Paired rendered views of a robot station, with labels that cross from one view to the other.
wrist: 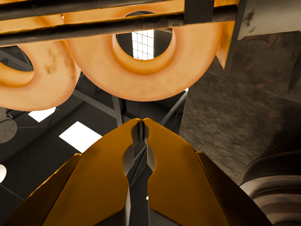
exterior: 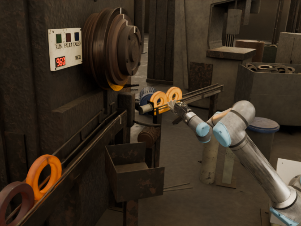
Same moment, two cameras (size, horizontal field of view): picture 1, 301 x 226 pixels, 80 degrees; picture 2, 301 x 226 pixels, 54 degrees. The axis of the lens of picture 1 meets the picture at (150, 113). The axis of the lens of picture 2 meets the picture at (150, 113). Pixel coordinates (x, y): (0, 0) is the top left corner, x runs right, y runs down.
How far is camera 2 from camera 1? 2.10 m
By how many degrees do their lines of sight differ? 75
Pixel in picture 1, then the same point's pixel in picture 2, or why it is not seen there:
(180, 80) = (156, 97)
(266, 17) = (150, 108)
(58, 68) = (169, 97)
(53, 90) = (171, 93)
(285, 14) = (148, 109)
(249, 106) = not seen: hidden behind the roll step
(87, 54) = (165, 100)
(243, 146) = not seen: hidden behind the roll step
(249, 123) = not seen: hidden behind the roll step
